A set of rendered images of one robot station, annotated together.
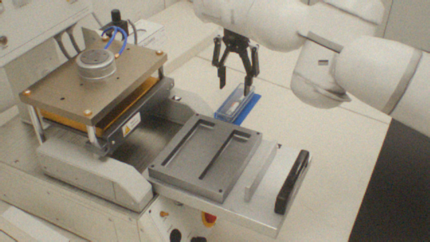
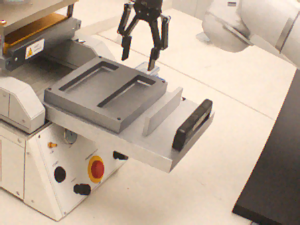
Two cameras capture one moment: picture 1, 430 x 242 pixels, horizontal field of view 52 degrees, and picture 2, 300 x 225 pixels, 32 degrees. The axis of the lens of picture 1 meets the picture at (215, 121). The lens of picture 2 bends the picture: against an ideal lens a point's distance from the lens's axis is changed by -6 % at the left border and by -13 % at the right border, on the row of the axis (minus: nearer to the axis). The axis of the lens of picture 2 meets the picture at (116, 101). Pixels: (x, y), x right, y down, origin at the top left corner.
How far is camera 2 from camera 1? 0.30 m
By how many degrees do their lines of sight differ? 9
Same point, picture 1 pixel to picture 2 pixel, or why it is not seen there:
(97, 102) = (11, 17)
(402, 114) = (290, 49)
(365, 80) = (263, 15)
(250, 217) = (147, 148)
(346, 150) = (244, 140)
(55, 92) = not seen: outside the picture
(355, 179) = (248, 164)
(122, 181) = (19, 95)
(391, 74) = (282, 12)
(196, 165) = (95, 96)
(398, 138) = (288, 114)
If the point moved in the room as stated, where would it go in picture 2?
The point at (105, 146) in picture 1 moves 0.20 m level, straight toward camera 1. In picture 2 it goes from (9, 59) to (19, 117)
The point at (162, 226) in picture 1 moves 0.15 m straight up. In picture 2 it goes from (49, 157) to (55, 90)
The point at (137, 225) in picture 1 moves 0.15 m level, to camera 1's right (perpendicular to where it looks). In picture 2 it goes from (25, 148) to (102, 162)
